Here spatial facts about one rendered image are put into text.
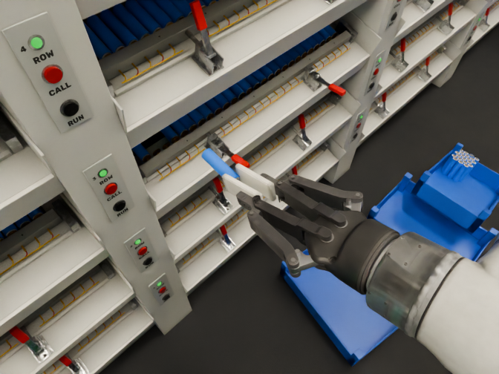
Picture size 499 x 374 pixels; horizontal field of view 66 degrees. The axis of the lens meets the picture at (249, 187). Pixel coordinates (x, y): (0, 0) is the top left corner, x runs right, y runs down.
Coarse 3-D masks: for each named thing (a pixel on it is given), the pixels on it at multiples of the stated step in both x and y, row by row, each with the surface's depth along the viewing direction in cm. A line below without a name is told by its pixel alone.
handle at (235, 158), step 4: (220, 144) 67; (220, 148) 68; (224, 148) 68; (224, 152) 68; (228, 152) 67; (228, 156) 67; (232, 156) 67; (236, 156) 67; (232, 160) 67; (236, 160) 66; (240, 160) 66; (244, 160) 66; (244, 164) 65; (248, 164) 65
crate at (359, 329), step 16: (288, 272) 105; (304, 272) 111; (320, 272) 111; (304, 288) 108; (320, 288) 108; (336, 288) 108; (304, 304) 105; (320, 304) 105; (336, 304) 105; (352, 304) 105; (320, 320) 100; (336, 320) 103; (352, 320) 103; (368, 320) 103; (384, 320) 103; (336, 336) 95; (352, 336) 100; (368, 336) 100; (384, 336) 100; (352, 352) 98; (368, 352) 96
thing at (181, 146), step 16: (320, 48) 82; (336, 48) 86; (304, 64) 80; (272, 80) 76; (288, 80) 79; (256, 96) 74; (224, 112) 71; (240, 112) 73; (256, 112) 74; (208, 128) 69; (176, 144) 67; (192, 144) 68; (160, 160) 65
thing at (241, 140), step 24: (336, 24) 90; (360, 24) 85; (360, 48) 88; (336, 72) 84; (288, 96) 79; (312, 96) 80; (264, 120) 75; (288, 120) 80; (240, 144) 72; (192, 168) 68; (168, 192) 65; (192, 192) 70
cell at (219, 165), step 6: (210, 150) 55; (204, 156) 55; (210, 156) 55; (216, 156) 55; (210, 162) 55; (216, 162) 54; (222, 162) 54; (216, 168) 54; (222, 168) 54; (228, 168) 54; (222, 174) 54; (228, 174) 54; (234, 174) 54
